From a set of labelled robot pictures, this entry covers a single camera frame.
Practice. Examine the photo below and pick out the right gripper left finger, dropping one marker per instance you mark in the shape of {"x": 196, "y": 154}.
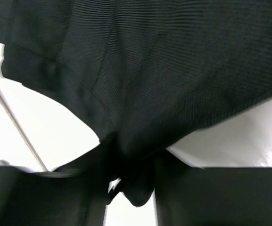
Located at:
{"x": 74, "y": 194}

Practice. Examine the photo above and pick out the black skirt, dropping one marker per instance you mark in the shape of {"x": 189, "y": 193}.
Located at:
{"x": 150, "y": 71}

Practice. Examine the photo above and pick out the aluminium table edge rail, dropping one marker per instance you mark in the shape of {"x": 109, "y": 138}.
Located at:
{"x": 20, "y": 130}

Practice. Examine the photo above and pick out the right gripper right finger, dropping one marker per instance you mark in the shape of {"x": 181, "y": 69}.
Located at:
{"x": 192, "y": 196}

